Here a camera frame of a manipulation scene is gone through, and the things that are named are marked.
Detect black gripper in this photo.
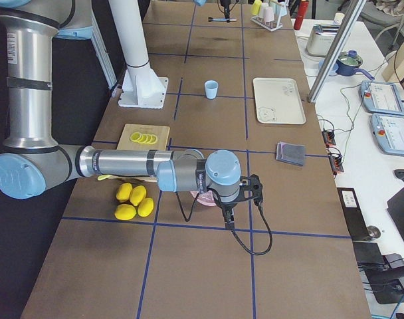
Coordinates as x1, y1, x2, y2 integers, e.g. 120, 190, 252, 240
220, 0, 231, 19
219, 201, 237, 229

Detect striped metal muddler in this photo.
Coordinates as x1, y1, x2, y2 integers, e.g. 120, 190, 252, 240
207, 17, 237, 23

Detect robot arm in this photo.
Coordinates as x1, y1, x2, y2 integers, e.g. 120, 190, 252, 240
193, 0, 231, 22
0, 1, 243, 229

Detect yellow cup on rack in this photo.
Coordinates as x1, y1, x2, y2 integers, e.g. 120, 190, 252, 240
251, 0, 262, 16

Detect pink cup on rack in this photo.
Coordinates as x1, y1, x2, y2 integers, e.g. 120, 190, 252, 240
260, 6, 274, 24

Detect white cup rack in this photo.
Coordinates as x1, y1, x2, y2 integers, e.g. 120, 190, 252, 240
251, 0, 289, 32

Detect light blue cup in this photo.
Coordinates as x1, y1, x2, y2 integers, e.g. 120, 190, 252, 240
204, 80, 219, 100

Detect pink bowl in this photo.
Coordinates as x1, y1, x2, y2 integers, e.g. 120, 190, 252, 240
190, 191, 216, 207

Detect red bottle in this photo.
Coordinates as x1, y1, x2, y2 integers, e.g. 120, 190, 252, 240
293, 0, 310, 31

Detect grey folded cloth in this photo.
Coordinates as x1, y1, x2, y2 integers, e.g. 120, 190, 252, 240
276, 142, 306, 166

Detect silver toaster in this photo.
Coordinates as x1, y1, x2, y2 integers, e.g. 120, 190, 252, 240
306, 24, 340, 57

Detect lemon slice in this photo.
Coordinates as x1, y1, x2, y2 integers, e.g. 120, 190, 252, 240
146, 134, 157, 145
130, 132, 142, 143

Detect whole yellow lemon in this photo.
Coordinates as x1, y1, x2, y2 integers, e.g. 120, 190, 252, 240
116, 183, 133, 203

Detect cream bear tray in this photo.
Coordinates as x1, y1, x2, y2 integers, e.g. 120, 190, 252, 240
252, 77, 306, 125

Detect wooden cutting board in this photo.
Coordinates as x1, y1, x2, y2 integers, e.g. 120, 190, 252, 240
108, 124, 171, 183

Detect blue bowl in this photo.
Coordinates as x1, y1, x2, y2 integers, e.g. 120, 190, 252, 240
317, 58, 340, 77

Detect yellow plastic knife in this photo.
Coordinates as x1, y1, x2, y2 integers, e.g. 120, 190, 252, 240
97, 174, 111, 181

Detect blue saucepan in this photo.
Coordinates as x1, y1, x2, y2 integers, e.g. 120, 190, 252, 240
336, 50, 375, 80

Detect blue teach pendant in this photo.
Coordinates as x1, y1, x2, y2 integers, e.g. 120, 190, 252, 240
359, 80, 404, 116
370, 113, 404, 156

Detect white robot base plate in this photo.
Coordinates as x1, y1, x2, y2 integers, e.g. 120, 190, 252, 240
109, 0, 169, 109

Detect aluminium frame post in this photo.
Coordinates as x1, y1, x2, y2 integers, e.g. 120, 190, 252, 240
308, 0, 367, 103

